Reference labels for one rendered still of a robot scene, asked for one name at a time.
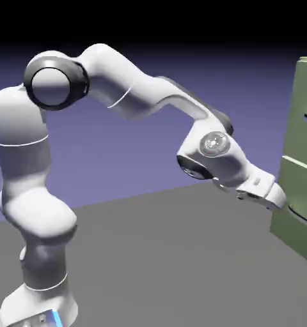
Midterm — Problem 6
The green drawer front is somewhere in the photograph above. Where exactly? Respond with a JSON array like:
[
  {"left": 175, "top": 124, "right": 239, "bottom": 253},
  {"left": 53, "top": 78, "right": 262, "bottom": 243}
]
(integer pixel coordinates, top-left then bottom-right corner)
[
  {"left": 283, "top": 60, "right": 307, "bottom": 171},
  {"left": 278, "top": 155, "right": 307, "bottom": 224},
  {"left": 269, "top": 207, "right": 307, "bottom": 268}
]

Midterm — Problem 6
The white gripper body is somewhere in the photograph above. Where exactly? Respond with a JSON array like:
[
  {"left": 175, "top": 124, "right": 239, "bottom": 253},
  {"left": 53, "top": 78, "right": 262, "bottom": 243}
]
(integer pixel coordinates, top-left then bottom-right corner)
[{"left": 264, "top": 182, "right": 288, "bottom": 212}]

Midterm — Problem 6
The green cabinet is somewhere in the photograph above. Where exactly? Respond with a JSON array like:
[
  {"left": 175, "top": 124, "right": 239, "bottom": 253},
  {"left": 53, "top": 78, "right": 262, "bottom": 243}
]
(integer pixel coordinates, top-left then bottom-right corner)
[{"left": 269, "top": 56, "right": 307, "bottom": 268}]

